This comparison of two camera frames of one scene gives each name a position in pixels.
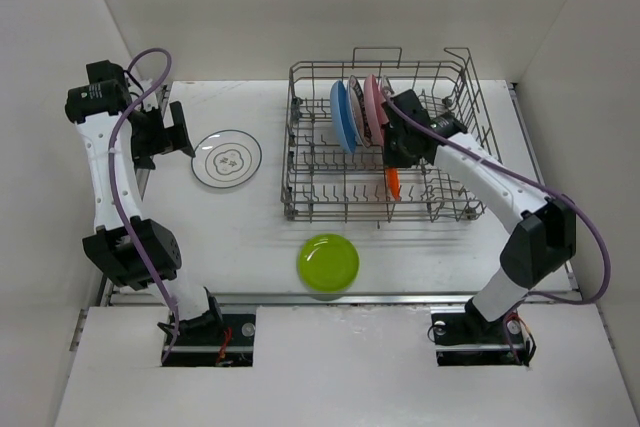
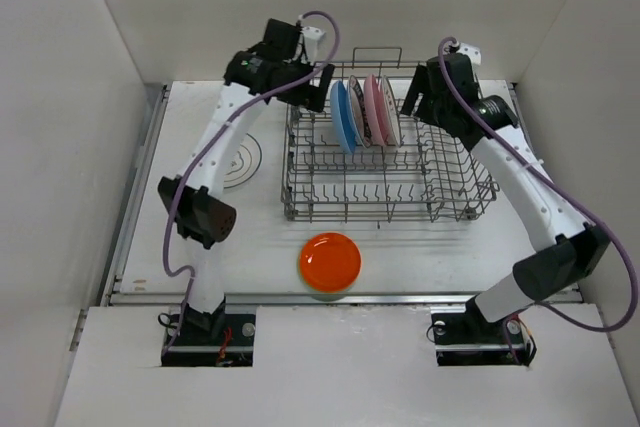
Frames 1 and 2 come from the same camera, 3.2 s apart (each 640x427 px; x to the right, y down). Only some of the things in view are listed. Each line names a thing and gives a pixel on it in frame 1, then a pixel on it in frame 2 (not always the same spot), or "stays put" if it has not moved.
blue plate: x=342 y=116 stays put
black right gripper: x=392 y=159 → x=421 y=83
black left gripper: x=160 y=144 → x=311 y=96
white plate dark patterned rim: x=358 y=113 stays put
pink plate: x=376 y=109 stays put
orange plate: x=393 y=178 → x=330 y=262
